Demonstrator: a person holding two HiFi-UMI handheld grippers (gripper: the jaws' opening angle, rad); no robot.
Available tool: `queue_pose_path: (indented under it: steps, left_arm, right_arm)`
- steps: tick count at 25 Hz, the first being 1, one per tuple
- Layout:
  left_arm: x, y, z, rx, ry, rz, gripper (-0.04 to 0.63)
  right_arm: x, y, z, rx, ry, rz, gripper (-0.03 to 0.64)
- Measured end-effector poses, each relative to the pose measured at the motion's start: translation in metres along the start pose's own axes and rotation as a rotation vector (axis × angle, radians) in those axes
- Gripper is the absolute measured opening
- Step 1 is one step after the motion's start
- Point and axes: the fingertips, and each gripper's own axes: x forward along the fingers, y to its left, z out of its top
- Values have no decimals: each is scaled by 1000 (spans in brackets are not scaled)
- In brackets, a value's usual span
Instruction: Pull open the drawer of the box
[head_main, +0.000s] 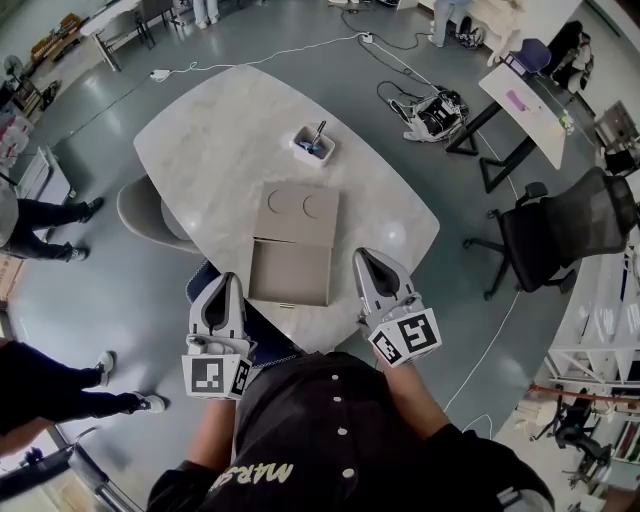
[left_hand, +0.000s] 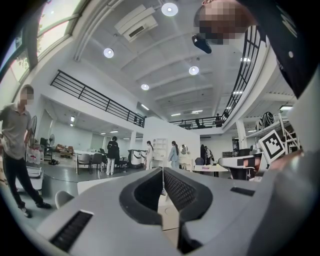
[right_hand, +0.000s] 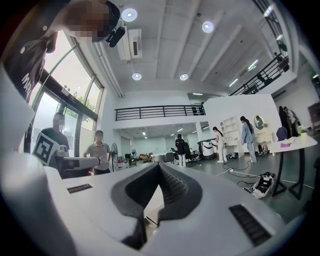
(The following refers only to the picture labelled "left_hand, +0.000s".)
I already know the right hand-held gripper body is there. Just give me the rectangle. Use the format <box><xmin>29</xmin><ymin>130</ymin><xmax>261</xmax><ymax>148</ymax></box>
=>
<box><xmin>218</xmin><ymin>128</ymin><xmax>288</xmax><ymax>181</ymax></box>

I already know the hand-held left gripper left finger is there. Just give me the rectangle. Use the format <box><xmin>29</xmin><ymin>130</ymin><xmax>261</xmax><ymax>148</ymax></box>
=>
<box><xmin>118</xmin><ymin>167</ymin><xmax>165</xmax><ymax>226</ymax></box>

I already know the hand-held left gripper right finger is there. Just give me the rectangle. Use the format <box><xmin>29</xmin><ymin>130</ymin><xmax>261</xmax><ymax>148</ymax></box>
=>
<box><xmin>163</xmin><ymin>167</ymin><xmax>214</xmax><ymax>255</ymax></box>

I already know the person's right forearm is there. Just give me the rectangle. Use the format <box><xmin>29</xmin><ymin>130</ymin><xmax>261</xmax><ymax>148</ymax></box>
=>
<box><xmin>269</xmin><ymin>152</ymin><xmax>295</xmax><ymax>172</ymax></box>

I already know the beige drawer box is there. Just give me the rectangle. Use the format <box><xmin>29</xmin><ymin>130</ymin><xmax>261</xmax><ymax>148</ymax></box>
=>
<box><xmin>157</xmin><ymin>197</ymin><xmax>180</xmax><ymax>232</ymax></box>

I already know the white shelving rack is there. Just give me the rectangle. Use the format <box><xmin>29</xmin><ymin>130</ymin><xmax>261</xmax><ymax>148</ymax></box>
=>
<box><xmin>246</xmin><ymin>112</ymin><xmax>301</xmax><ymax>156</ymax></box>

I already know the black white striped object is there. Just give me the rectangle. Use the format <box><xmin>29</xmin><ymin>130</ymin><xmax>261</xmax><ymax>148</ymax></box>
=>
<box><xmin>255</xmin><ymin>111</ymin><xmax>276</xmax><ymax>132</ymax></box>

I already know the white vanity table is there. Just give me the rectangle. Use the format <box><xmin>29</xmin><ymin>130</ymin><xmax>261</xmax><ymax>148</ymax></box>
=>
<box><xmin>178</xmin><ymin>154</ymin><xmax>194</xmax><ymax>172</ymax></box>

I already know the white desk with black legs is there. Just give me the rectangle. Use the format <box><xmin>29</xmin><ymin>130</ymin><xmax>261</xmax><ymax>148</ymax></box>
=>
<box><xmin>192</xmin><ymin>163</ymin><xmax>230</xmax><ymax>178</ymax></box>

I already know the white and black robot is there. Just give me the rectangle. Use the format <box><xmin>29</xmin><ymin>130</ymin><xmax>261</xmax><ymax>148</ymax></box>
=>
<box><xmin>126</xmin><ymin>148</ymin><xmax>148</xmax><ymax>171</ymax></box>

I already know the white bookshelf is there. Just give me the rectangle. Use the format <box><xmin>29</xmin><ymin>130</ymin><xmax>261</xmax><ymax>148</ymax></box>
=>
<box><xmin>152</xmin><ymin>138</ymin><xmax>168</xmax><ymax>168</ymax></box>

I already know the grey meeting chair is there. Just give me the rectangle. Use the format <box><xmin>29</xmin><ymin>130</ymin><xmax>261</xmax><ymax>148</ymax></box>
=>
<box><xmin>77</xmin><ymin>153</ymin><xmax>91</xmax><ymax>175</ymax></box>
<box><xmin>90</xmin><ymin>152</ymin><xmax>104</xmax><ymax>173</ymax></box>

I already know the white meeting table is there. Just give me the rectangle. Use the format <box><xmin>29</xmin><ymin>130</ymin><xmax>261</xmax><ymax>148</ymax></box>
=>
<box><xmin>74</xmin><ymin>149</ymin><xmax>111</xmax><ymax>175</ymax></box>

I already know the beige shell chair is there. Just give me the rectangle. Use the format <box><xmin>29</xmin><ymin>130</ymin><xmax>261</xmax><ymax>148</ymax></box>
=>
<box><xmin>54</xmin><ymin>189</ymin><xmax>76</xmax><ymax>210</ymax></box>

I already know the black metal railing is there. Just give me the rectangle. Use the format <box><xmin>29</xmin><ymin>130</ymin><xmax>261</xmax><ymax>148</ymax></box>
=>
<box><xmin>49</xmin><ymin>69</ymin><xmax>146</xmax><ymax>129</ymax></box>
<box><xmin>168</xmin><ymin>24</ymin><xmax>262</xmax><ymax>130</ymax></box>

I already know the wooden pallet stack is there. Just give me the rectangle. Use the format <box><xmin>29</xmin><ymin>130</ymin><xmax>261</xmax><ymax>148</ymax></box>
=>
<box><xmin>56</xmin><ymin>143</ymin><xmax>75</xmax><ymax>158</ymax></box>

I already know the person's black shirt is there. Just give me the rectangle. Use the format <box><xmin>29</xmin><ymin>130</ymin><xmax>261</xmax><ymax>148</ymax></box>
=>
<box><xmin>236</xmin><ymin>0</ymin><xmax>315</xmax><ymax>100</ymax></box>

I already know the black standing fan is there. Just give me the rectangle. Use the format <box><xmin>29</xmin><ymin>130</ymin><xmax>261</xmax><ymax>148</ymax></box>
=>
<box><xmin>47</xmin><ymin>133</ymin><xmax>56</xmax><ymax>163</ymax></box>
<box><xmin>29</xmin><ymin>115</ymin><xmax>38</xmax><ymax>148</ymax></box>

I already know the white storage crate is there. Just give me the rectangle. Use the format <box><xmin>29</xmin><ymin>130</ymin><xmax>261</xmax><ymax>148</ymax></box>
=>
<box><xmin>14</xmin><ymin>164</ymin><xmax>45</xmax><ymax>193</ymax></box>

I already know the group of water bottles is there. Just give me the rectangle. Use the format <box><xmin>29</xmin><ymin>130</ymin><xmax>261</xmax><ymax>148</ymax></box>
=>
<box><xmin>26</xmin><ymin>146</ymin><xmax>43</xmax><ymax>167</ymax></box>

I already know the person's head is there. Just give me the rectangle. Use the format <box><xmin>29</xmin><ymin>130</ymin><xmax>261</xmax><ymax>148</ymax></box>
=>
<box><xmin>194</xmin><ymin>0</ymin><xmax>256</xmax><ymax>46</ymax></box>

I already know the white ceiling air conditioner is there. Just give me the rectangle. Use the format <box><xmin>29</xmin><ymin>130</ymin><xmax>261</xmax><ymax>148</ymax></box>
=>
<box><xmin>114</xmin><ymin>6</ymin><xmax>159</xmax><ymax>43</ymax></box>

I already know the black framed glass window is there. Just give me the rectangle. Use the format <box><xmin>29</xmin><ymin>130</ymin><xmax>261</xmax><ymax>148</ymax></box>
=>
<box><xmin>0</xmin><ymin>0</ymin><xmax>83</xmax><ymax>83</ymax></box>

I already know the black head-worn camera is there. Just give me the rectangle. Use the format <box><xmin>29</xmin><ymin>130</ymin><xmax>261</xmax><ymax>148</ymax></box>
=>
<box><xmin>191</xmin><ymin>33</ymin><xmax>213</xmax><ymax>55</ymax></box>

